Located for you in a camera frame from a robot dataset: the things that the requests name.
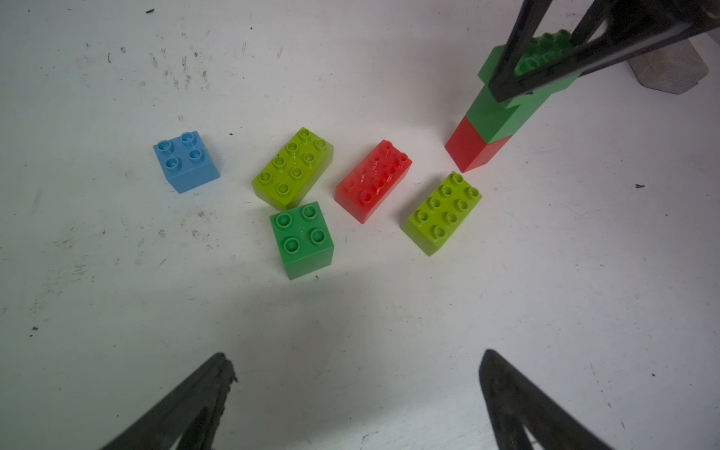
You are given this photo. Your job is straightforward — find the red square lego brick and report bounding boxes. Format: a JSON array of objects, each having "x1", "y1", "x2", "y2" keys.
[{"x1": 445, "y1": 117, "x2": 512, "y2": 173}]

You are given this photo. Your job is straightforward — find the red long lego brick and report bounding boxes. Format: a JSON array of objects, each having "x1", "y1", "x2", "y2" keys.
[{"x1": 335, "y1": 140, "x2": 413, "y2": 224}]

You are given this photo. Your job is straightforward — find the lime green long lego brick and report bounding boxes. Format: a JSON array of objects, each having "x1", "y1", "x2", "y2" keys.
[{"x1": 252, "y1": 127, "x2": 334, "y2": 211}]

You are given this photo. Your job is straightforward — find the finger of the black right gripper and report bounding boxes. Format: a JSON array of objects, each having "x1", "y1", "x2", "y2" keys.
[
  {"x1": 539, "y1": 1, "x2": 719, "y2": 83},
  {"x1": 487, "y1": 0, "x2": 552, "y2": 102}
]

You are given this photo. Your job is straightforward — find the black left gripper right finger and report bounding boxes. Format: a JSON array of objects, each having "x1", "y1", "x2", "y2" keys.
[{"x1": 479, "y1": 349, "x2": 611, "y2": 450}]

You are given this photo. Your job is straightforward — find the blue square lego brick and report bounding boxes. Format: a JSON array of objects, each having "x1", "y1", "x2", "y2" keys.
[{"x1": 153, "y1": 131, "x2": 221, "y2": 193}]

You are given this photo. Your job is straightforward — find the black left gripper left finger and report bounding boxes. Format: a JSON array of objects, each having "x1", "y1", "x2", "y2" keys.
[{"x1": 104, "y1": 352, "x2": 237, "y2": 449}]

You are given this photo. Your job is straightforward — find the grey eraser block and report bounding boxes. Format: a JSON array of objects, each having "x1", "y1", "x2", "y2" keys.
[{"x1": 628, "y1": 39, "x2": 710, "y2": 95}]

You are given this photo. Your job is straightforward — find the green square lego brick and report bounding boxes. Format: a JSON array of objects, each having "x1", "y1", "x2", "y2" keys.
[
  {"x1": 465, "y1": 86, "x2": 551, "y2": 144},
  {"x1": 269, "y1": 202, "x2": 335, "y2": 279}
]

